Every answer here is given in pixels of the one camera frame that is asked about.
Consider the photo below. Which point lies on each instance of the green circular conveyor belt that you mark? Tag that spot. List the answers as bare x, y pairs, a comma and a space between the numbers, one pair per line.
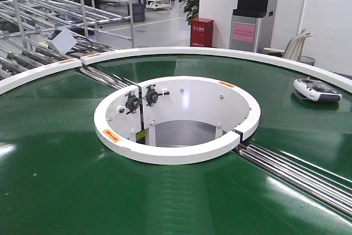
58, 178

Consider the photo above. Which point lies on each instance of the white outer conveyor rim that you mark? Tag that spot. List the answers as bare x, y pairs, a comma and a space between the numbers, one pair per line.
13, 82

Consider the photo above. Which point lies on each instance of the steel conveyor rollers right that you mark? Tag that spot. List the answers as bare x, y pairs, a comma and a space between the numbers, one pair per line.
327, 190

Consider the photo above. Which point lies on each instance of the red fire extinguisher cabinet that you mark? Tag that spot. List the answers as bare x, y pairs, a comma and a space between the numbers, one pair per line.
201, 32

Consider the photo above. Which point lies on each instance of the metal roller rack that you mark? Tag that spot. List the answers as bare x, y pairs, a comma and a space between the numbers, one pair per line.
41, 17

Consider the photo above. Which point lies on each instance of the white control box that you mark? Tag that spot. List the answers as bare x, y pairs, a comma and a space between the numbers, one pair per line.
61, 40

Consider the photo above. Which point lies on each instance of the beige chair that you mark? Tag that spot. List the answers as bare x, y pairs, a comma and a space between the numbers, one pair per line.
293, 49

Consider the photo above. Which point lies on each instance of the white grey remote controller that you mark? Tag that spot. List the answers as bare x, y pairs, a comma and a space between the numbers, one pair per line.
315, 90

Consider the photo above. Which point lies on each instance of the black silver water dispenser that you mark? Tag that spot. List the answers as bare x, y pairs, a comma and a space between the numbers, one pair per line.
246, 24

